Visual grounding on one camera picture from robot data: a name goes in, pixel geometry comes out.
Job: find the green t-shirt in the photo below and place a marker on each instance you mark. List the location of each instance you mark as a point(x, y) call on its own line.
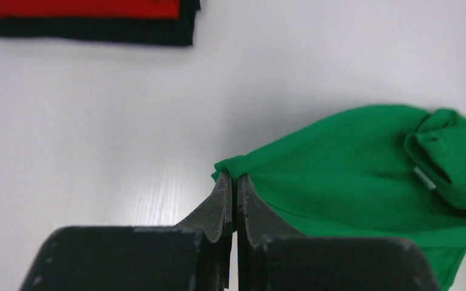
point(379, 170)

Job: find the black folded t-shirt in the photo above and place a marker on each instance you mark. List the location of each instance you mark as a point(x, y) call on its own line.
point(167, 32)

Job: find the red folded t-shirt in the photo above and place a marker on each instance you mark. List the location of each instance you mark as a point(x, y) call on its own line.
point(135, 9)

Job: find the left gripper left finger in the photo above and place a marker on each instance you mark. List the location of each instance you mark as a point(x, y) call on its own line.
point(194, 254)

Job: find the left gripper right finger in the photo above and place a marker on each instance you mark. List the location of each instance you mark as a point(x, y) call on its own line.
point(272, 255)

